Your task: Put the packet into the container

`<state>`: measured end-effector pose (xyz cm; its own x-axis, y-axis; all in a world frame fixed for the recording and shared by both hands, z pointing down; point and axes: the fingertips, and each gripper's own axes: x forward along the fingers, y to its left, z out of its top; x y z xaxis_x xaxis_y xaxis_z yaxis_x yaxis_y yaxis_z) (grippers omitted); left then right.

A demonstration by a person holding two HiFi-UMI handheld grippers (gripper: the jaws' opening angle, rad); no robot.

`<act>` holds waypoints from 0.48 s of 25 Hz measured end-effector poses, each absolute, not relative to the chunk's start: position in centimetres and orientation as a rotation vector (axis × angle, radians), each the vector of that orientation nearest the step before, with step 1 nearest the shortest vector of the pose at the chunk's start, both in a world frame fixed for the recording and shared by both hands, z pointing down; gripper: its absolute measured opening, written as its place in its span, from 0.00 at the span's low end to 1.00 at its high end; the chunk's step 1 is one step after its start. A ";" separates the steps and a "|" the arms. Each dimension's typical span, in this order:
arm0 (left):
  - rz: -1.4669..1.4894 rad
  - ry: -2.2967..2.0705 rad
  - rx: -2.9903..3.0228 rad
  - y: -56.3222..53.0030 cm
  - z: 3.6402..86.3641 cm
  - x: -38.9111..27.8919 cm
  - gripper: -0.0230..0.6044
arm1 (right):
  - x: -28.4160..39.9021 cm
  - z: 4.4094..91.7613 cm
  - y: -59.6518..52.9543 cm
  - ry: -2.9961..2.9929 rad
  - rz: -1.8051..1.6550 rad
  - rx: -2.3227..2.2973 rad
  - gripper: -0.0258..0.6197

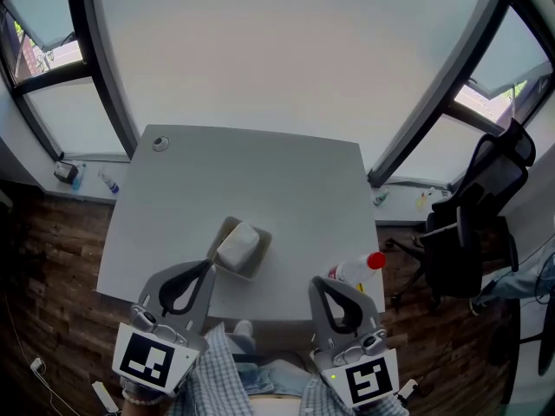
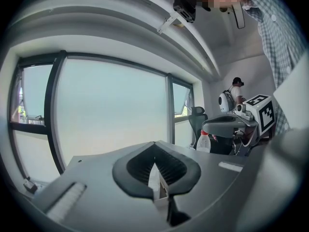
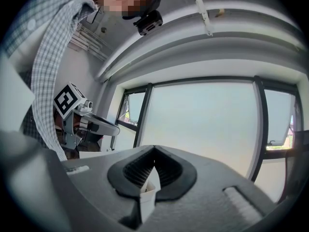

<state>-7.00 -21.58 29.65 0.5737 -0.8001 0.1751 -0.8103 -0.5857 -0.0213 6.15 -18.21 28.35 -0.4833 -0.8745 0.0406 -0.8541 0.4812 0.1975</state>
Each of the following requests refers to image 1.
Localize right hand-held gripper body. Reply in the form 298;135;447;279
309;327;401;408

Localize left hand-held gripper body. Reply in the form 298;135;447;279
111;303;210;400

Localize white rectangular box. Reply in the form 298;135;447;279
216;222;260;272

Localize white square plastic container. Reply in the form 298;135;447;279
206;215;273;283

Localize person's left forearm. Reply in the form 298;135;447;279
120;377;174;416

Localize dark box on sill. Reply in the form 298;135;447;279
53;161;79;185

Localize clear bottle with red cap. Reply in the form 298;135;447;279
325;251;387;292

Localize white power strip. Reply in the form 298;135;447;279
91;380;119;413

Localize plaid shirt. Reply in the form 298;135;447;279
166;322;408;416

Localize blue jeans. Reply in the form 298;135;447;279
225;334;322;400

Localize black mesh office chair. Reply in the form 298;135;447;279
384;118;537;315

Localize white spray bottle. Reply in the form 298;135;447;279
97;166;121;195

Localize small blue bottle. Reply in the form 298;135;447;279
71;162;87;191

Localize black swivel stool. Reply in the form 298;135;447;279
489;292;555;379

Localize light grey table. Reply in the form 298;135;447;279
95;123;386;322

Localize white bead bracelet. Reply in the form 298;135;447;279
122;388;167;406

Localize white cable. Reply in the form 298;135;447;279
3;296;122;416

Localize black window frame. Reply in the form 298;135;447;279
367;0;555;189
0;0;140;162

